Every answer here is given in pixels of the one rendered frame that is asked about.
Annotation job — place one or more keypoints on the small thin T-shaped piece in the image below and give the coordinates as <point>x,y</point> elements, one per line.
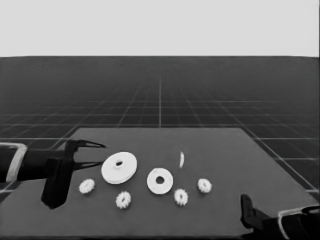
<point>181,160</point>

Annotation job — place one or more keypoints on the small white gear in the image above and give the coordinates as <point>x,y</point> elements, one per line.
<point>83,187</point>
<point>201,186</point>
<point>119,201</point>
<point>177,198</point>

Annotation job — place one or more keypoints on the white round carrier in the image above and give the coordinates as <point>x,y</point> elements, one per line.
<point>152,181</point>

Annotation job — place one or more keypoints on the large thick white disc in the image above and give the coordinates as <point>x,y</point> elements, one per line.
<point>128,168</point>

